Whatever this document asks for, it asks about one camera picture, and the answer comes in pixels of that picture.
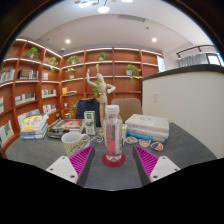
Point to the recessed ceiling spotlight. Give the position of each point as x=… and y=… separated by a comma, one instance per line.
x=154, y=39
x=67, y=41

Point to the stack of white books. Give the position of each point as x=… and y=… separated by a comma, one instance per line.
x=148, y=126

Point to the white light switch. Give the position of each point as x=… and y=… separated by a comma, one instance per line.
x=155, y=96

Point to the branched ceiling lamp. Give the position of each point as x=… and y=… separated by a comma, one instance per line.
x=103, y=9

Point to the ceiling air vent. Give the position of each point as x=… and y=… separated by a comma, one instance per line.
x=131, y=18

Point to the wooden artist mannequin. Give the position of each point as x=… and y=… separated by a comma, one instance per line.
x=101, y=90

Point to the white poster sheet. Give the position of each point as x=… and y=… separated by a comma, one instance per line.
x=161, y=63

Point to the stack of dark books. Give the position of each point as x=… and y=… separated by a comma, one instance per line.
x=65, y=127

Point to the small green white box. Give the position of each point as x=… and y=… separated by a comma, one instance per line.
x=124, y=135

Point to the small round badge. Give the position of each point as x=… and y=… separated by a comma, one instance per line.
x=131, y=140
x=97, y=139
x=144, y=143
x=156, y=146

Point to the black curtain rail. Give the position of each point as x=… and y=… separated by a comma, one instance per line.
x=196, y=49

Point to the dark framed window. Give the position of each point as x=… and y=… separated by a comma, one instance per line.
x=214, y=59

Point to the tall green white carton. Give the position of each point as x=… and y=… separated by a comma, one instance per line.
x=89, y=122

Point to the dark blue chair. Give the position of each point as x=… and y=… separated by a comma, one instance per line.
x=83, y=108

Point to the red-brown wooden shelf unit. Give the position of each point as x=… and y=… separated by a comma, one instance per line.
x=33, y=86

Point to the stack of colourful books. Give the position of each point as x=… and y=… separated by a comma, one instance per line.
x=33, y=127

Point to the grey sheer curtain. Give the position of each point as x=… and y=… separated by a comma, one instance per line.
x=192, y=60

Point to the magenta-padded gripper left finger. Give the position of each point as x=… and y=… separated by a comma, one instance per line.
x=63, y=168

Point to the flat round red coaster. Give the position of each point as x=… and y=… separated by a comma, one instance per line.
x=106, y=163

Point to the tan upholstered chair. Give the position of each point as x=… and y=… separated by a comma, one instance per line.
x=128, y=108

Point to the clear plastic water bottle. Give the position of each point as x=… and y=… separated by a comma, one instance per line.
x=113, y=136

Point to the yellow striped white mug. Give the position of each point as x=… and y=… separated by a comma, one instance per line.
x=72, y=144

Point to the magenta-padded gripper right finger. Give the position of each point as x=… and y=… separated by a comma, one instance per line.
x=161, y=167

